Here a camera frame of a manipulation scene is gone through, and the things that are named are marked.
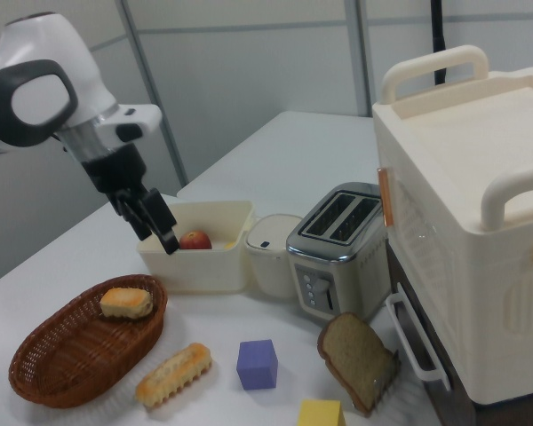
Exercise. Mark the brown bread slice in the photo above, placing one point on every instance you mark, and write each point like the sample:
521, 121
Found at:
355, 359

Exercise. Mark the long toasted bread roll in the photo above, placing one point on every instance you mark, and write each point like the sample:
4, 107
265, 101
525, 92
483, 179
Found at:
173, 375

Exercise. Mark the red apple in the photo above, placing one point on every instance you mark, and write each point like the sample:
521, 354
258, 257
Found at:
195, 241

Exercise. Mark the white plastic container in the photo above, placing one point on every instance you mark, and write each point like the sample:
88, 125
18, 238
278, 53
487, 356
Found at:
195, 270

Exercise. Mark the copper latch bar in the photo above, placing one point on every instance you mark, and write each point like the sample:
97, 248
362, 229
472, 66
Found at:
385, 195

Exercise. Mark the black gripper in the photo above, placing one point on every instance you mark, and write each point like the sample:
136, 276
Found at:
113, 171

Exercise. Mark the small white lidded bin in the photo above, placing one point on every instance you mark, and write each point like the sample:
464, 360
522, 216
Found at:
271, 266

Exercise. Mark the silver two-slot toaster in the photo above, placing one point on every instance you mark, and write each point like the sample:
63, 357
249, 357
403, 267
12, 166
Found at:
337, 275

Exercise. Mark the black background pole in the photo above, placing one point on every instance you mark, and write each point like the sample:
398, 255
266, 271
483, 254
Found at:
438, 40

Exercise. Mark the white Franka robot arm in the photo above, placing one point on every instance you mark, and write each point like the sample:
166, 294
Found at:
49, 53

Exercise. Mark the large cream storage box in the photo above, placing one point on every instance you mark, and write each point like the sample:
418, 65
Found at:
462, 222

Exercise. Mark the brown wicker basket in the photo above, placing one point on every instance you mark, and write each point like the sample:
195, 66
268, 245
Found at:
71, 355

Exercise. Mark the yellow foam cube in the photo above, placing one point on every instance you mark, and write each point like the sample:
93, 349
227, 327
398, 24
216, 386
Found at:
320, 413

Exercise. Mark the purple foam cube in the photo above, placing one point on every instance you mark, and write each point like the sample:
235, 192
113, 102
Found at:
255, 368

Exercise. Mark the short toasted bread roll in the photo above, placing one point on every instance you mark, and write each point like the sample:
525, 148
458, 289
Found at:
126, 302

